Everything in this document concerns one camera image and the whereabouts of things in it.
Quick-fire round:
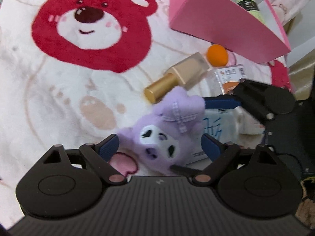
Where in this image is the blue wet wipes pack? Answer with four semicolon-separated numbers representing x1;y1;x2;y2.
186;109;239;165

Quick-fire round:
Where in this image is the clear floss pick box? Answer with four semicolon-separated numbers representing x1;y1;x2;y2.
214;64;247;94

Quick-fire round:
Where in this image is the white tissue pack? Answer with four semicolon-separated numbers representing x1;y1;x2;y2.
234;107;265;135

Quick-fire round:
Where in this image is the foundation bottle gold cap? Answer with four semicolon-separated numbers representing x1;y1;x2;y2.
144;52;209;103

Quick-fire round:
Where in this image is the orange makeup sponge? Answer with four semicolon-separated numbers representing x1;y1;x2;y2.
206;44;229;67

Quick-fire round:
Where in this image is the purple plush toy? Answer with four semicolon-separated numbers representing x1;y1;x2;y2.
118;86;205;176

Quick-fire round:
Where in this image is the pink cardboard box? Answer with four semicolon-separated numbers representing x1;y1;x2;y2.
169;0;291;63

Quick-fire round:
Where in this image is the green yarn ball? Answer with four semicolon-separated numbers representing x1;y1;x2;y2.
236;0;265;24

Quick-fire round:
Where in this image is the olive green curtain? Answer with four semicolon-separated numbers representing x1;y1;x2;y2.
289;55;314;100

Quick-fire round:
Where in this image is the bear print blanket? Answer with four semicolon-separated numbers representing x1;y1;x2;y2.
0;0;296;229

